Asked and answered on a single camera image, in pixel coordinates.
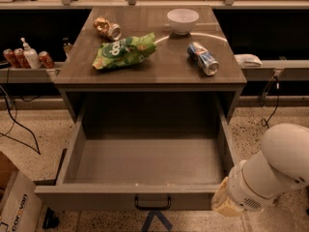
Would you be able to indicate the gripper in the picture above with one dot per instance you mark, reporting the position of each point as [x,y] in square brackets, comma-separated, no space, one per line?
[240,188]

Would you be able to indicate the grey top drawer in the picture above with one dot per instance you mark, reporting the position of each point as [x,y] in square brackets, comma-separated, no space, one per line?
[152,145]

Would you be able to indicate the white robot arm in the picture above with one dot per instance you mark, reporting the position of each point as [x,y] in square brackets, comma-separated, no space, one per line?
[280,166]

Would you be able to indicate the blue tape cross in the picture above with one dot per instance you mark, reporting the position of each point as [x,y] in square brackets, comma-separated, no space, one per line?
[156,218]

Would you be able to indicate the dark wooden cabinet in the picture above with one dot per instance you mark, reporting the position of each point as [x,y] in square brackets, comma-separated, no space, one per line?
[169,68]

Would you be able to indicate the white folded cloth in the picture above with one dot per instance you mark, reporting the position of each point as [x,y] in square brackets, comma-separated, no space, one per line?
[248,60]

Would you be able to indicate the blue soda can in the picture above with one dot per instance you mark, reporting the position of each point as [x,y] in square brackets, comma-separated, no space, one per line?
[202,57]

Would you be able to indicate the green chip bag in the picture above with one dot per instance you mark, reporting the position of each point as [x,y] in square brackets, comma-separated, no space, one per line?
[125,52]

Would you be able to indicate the white ceramic bowl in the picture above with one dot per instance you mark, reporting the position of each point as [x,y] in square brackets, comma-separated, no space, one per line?
[182,21]

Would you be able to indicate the cardboard box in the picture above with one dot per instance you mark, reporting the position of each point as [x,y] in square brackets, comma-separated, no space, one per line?
[19,206]

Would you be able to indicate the crushed orange can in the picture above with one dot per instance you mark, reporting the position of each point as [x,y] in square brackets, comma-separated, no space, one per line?
[107,29]

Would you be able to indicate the small dark bottle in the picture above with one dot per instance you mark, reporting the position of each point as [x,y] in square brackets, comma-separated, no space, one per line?
[67,46]

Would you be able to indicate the red can right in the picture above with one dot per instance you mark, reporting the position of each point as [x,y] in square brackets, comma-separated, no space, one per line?
[46,59]

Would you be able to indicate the red can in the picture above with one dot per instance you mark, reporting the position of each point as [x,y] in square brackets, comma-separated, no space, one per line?
[46,59]
[9,55]
[19,55]

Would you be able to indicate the white soap dispenser bottle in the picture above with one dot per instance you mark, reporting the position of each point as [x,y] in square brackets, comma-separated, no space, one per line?
[31,55]

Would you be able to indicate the red can leftmost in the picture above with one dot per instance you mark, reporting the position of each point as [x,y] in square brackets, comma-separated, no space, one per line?
[9,55]

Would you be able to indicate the black drawer handle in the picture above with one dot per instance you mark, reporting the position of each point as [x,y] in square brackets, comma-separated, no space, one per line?
[152,205]

